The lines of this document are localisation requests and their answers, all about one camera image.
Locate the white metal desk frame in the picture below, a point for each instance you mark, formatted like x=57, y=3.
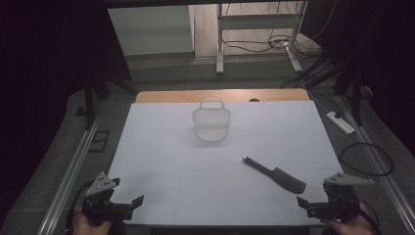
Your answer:
x=257, y=22

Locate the black rectangular floor frame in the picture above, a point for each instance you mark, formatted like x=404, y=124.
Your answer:
x=92, y=141

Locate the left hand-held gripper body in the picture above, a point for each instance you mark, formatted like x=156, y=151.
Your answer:
x=98, y=202

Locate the white mesh basket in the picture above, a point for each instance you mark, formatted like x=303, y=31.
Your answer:
x=211, y=125

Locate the person's left hand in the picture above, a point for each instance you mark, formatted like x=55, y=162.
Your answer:
x=86, y=227

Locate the white table cover sheet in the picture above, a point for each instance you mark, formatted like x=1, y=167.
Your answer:
x=228, y=182

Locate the black comb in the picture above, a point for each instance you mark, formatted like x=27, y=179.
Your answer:
x=287, y=181

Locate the aluminium floor rail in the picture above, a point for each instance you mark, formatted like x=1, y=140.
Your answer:
x=391, y=192
x=70, y=178

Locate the grey white wall panel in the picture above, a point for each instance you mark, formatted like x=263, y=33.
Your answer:
x=150, y=31

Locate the wooden table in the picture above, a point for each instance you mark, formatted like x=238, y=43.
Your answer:
x=195, y=96

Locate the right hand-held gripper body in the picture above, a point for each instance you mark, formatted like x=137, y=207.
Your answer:
x=339, y=200

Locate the person's right hand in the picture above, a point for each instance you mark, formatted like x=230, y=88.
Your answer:
x=352, y=226

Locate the white power strip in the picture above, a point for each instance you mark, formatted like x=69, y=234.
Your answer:
x=342, y=125

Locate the black power strip plug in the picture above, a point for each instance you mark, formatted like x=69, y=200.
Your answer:
x=339, y=114

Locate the black tripod stand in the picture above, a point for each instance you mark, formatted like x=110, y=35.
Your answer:
x=88, y=104
x=357, y=98

